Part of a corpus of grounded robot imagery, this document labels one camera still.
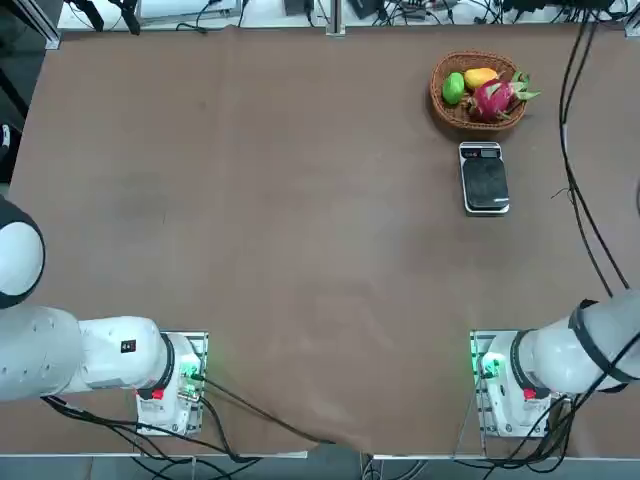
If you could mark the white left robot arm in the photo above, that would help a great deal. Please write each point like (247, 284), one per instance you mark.
(45, 350)

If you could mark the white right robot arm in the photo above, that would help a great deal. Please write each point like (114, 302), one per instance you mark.
(560, 360)

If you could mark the white electronic scale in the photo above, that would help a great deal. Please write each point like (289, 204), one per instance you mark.
(484, 182)

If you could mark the brown wicker basket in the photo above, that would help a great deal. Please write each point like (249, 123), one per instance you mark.
(450, 115)

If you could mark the pink dragon fruit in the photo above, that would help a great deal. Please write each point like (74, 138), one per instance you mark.
(492, 100)

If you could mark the yellow mango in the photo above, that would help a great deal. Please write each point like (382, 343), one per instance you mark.
(480, 77)

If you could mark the black flat device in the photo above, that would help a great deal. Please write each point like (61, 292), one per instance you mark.
(364, 7)

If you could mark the black tripod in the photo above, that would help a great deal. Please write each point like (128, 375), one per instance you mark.
(131, 17)

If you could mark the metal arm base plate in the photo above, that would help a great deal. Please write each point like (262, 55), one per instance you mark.
(202, 345)
(476, 350)

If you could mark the aluminium camera post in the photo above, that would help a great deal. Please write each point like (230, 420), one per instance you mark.
(335, 17)

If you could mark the aluminium frame rail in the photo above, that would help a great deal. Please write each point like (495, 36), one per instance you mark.
(40, 25)

